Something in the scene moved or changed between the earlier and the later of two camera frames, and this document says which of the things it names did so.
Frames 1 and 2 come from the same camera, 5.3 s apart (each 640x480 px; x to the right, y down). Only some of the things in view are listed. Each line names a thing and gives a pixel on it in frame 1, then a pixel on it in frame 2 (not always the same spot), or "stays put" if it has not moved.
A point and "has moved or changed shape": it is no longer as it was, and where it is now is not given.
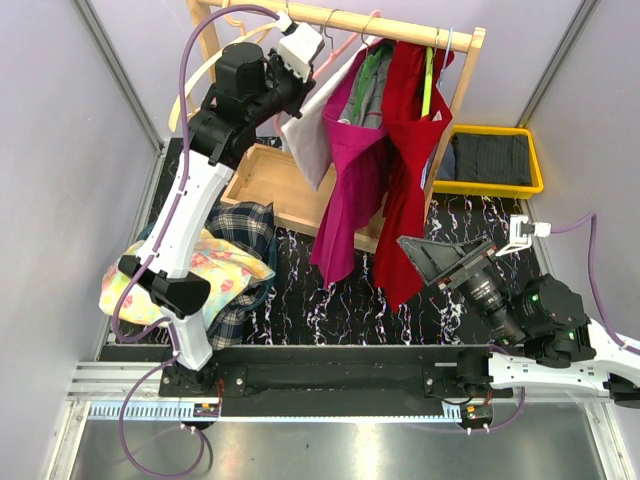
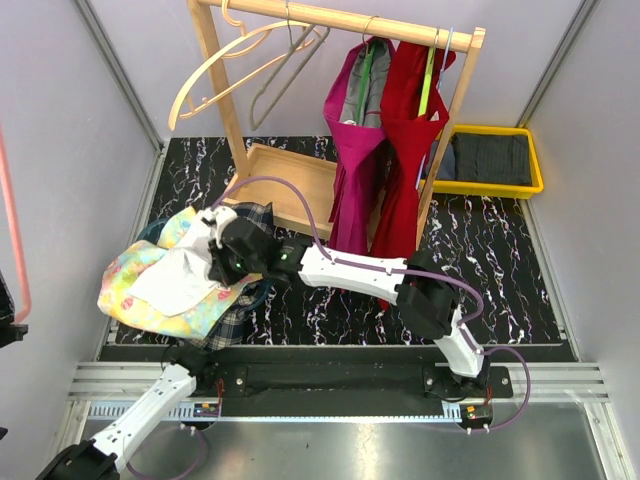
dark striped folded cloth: (492, 158) stays put
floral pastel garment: (226, 271) stays put
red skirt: (410, 138) stays put
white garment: (305, 136) has moved or changed shape
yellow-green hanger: (426, 104) stays put
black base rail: (325, 381) stays put
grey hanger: (332, 43) has moved or changed shape
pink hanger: (331, 58) -> (15, 234)
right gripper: (433, 259) -> (219, 271)
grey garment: (370, 108) stays put
